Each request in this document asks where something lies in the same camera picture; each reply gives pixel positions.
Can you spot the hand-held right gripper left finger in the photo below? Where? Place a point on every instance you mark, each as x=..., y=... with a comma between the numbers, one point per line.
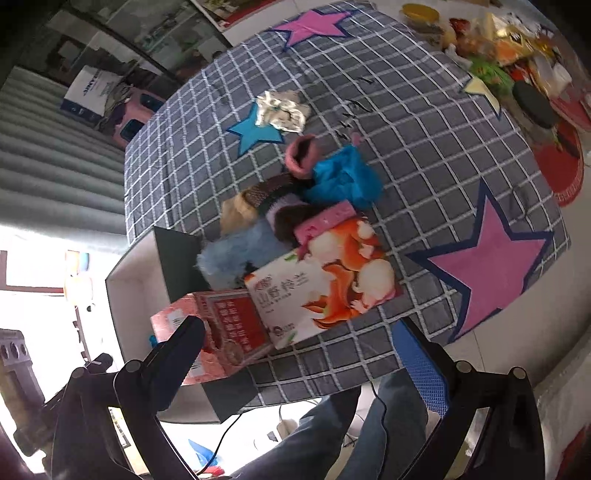
x=187, y=339

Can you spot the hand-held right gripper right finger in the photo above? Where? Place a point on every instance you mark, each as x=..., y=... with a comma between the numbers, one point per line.
x=422, y=369

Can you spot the white polka dot cloth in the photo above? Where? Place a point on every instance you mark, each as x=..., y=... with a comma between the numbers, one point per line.
x=281, y=110

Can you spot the beige soft cloth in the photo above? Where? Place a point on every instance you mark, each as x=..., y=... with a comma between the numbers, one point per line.
x=238, y=214

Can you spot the red printed carton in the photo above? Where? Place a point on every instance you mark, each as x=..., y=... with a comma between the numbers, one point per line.
x=226, y=332

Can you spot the person's legs in jeans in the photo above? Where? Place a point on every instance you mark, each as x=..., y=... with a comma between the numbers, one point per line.
x=360, y=429

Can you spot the light blue fluffy toy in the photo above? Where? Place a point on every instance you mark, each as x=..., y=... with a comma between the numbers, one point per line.
x=235, y=258

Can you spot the orange fox print tissue pack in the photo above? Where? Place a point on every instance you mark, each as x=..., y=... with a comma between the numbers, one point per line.
x=332, y=281

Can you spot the white quilt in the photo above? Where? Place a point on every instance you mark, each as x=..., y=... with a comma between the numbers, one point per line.
x=570, y=369

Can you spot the purple and brown knit sock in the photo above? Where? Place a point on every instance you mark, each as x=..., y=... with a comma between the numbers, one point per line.
x=291, y=219

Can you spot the pink tissue packet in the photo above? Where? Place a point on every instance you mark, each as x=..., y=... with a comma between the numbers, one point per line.
x=323, y=221

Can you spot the blue cloth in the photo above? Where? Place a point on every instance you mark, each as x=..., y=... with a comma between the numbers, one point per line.
x=344, y=177

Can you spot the pink knit sock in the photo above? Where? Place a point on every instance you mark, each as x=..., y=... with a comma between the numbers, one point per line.
x=302, y=154

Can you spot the pink plastic stool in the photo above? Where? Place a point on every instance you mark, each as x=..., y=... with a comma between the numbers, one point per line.
x=134, y=117

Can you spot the grey checked star blanket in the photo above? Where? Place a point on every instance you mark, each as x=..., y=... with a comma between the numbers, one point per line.
x=415, y=138

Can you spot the red round mat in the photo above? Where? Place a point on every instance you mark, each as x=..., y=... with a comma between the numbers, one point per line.
x=565, y=161

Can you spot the white box with blue print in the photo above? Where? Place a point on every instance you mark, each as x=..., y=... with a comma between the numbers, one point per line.
x=87, y=94

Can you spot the glass door cabinet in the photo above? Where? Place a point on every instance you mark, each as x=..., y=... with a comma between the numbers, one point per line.
x=138, y=32

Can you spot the pile of snack packets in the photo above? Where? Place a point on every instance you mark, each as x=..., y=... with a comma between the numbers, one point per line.
x=498, y=41

